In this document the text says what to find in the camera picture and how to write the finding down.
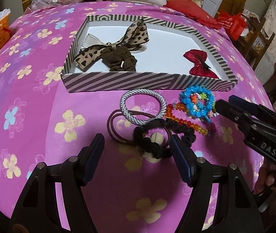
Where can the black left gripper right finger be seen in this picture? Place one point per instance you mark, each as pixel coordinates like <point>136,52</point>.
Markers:
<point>236,210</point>

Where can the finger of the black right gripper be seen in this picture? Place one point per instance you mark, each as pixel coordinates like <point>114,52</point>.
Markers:
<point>259,111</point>
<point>234,114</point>

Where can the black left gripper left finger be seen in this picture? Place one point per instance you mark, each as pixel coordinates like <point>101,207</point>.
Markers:
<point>36,209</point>

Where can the red satin bow clip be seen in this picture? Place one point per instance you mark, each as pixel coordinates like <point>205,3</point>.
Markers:
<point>200,68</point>

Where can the leopard bow brown scrunchie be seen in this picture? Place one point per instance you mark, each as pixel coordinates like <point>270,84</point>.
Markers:
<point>116,56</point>

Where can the person's right hand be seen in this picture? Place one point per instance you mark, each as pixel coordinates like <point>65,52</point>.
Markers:
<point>266,178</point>

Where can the wooden chair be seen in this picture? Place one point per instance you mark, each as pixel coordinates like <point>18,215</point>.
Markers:
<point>255,43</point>

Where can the red paper shopping bag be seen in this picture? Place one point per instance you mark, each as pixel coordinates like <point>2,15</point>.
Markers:
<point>233,25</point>

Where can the pink floral bed sheet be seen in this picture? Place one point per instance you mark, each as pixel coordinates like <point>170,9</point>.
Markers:
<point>40,121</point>

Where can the red cushion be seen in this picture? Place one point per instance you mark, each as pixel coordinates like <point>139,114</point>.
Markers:
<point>194,12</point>

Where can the striped black white box tray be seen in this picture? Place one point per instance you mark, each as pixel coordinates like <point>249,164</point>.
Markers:
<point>161,64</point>

